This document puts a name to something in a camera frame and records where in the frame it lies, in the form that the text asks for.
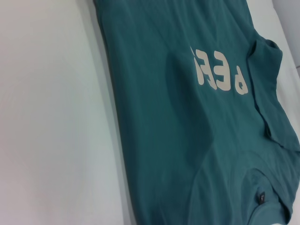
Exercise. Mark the teal t-shirt with FREE print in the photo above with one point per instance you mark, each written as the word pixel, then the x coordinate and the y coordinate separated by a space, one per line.
pixel 175 117

